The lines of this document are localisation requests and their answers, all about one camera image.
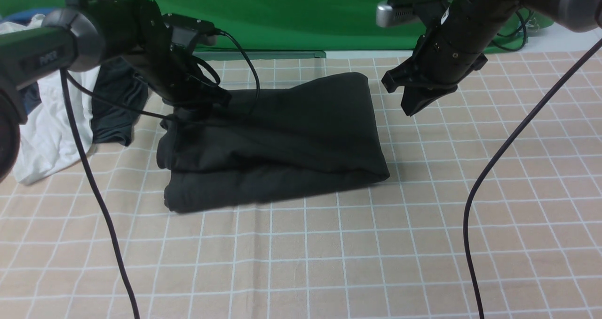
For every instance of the dark teal crumpled shirt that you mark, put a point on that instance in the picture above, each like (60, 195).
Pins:
(117, 83)

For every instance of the white crumpled shirt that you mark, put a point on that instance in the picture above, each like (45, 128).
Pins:
(47, 143)

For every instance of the green backdrop cloth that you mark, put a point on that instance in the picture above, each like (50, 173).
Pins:
(295, 25)

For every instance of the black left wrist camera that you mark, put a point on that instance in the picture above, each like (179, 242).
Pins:
(188, 32)

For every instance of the blue binder clip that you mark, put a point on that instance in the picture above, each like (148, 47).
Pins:
(530, 25)

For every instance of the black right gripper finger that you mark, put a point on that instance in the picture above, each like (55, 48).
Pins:
(415, 99)

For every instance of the blue crumpled garment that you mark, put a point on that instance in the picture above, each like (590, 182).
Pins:
(21, 21)

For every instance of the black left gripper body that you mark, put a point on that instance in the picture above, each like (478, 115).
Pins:
(193, 90)

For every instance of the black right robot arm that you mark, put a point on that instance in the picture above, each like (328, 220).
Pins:
(457, 34)

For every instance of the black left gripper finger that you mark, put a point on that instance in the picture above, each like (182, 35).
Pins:
(193, 113)

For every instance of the dark gray long-sleeve top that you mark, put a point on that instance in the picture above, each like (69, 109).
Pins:
(316, 138)

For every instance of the beige checkered tablecloth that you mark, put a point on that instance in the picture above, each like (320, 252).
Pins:
(394, 250)

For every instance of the green metal base rail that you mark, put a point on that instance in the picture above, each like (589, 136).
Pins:
(259, 55)

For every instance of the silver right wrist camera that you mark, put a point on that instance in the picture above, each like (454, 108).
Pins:
(391, 13)

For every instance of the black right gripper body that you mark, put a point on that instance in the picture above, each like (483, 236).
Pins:
(435, 64)

